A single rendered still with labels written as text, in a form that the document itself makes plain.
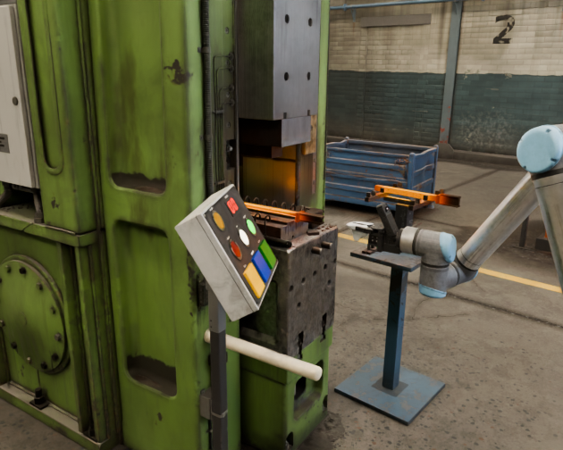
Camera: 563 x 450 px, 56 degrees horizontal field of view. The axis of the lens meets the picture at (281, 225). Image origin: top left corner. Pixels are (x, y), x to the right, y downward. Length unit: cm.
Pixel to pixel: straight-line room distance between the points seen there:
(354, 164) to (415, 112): 443
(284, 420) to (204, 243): 110
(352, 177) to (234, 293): 455
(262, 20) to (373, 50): 873
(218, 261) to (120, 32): 95
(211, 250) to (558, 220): 87
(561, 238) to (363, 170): 435
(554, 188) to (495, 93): 802
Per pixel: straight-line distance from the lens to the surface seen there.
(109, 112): 194
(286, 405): 217
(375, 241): 183
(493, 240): 179
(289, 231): 195
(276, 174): 228
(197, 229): 128
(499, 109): 946
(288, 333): 199
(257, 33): 180
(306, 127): 196
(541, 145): 148
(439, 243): 174
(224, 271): 129
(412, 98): 1007
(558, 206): 149
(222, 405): 169
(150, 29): 183
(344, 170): 583
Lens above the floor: 154
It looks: 17 degrees down
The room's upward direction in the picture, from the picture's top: 1 degrees clockwise
